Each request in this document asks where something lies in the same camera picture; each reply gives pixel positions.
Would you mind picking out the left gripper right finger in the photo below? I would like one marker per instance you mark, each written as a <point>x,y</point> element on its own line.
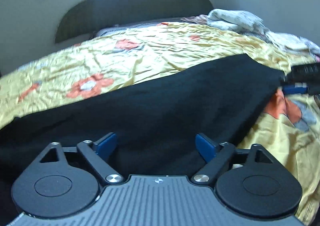
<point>217,156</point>

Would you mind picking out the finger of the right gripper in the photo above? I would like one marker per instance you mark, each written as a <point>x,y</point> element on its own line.
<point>293,89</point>

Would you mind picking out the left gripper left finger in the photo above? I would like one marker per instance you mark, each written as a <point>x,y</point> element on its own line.
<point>95,156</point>

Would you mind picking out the black pants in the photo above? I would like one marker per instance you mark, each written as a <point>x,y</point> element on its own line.
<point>155,121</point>

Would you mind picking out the yellow floral bedspread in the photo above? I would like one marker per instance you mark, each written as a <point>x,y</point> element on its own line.
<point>129,57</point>

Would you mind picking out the crumpled white floral blanket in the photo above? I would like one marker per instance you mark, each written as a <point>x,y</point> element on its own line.
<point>246,23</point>

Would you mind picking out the grey striped pillow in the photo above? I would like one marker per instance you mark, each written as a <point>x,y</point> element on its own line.
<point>137,25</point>

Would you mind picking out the dark upholstered headboard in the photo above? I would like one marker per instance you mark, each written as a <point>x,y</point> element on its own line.
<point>93,15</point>

